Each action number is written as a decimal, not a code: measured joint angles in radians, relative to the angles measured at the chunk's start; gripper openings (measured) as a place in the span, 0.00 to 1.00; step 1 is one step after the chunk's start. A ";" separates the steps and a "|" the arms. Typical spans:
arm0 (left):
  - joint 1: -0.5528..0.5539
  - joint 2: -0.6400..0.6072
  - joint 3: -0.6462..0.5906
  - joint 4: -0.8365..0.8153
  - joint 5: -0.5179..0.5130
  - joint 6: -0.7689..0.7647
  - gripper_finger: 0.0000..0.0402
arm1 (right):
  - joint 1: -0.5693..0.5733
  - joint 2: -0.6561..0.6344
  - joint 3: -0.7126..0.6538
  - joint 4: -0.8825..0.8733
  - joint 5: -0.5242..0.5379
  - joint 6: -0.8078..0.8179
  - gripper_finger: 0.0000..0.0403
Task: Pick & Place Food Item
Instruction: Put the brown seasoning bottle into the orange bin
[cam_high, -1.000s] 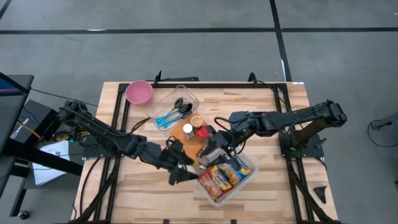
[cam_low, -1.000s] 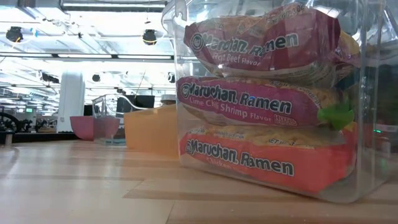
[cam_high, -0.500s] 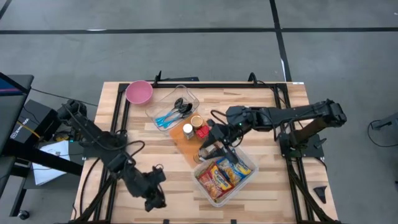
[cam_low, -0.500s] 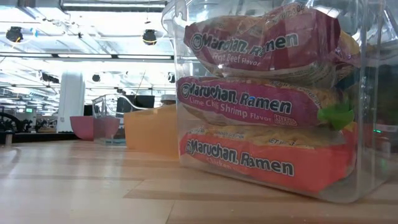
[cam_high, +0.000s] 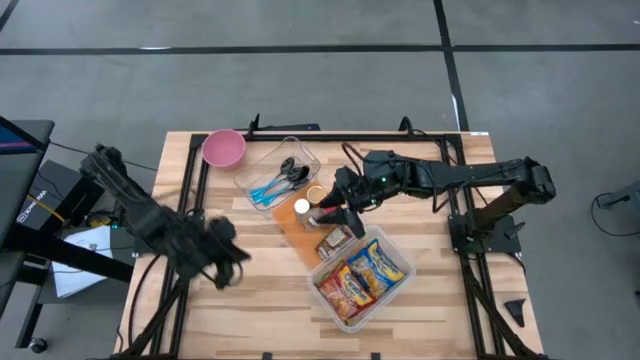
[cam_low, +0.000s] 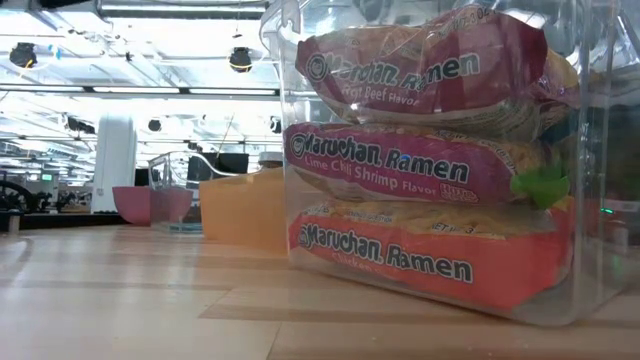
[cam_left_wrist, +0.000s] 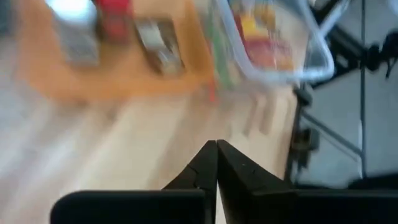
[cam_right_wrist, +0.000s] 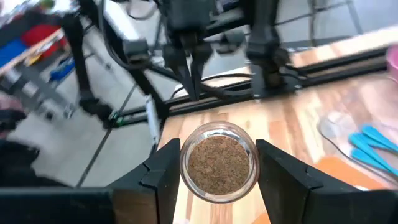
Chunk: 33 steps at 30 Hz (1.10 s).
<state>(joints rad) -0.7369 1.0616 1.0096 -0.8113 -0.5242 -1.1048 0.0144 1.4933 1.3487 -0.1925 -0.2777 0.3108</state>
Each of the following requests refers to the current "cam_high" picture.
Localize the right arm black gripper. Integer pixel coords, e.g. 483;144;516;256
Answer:
316;166;389;226

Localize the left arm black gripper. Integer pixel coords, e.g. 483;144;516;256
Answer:
202;215;252;281

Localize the white-lidded spice jar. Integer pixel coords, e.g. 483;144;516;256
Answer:
293;198;313;227

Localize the blue Maruchan ramen pack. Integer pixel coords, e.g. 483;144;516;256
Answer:
346;238;406;300

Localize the brown seasoning packet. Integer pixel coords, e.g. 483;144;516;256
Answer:
314;225;354;261

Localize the orange flat mat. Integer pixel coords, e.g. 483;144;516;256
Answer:
272;180;362;269

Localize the large clear plastic container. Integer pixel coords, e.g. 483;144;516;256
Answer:
307;223;417;334

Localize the small clear plastic container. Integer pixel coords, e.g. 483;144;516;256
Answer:
233;135;322;212

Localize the pink plastic bowl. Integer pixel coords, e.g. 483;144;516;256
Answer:
201;128;247;169

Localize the white paper sheet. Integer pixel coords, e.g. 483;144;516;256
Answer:
51;225;115;300

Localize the black box white lettering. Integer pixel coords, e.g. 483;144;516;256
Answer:
14;158;104;232

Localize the black desk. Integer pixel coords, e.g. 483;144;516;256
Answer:
0;115;135;351

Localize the desk monitor blue screen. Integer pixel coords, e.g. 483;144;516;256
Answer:
0;115;51;156

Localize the black aluminium table frame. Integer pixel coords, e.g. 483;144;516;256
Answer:
112;130;549;360

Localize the black triangular bracket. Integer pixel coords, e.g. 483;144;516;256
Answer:
503;298;528;329

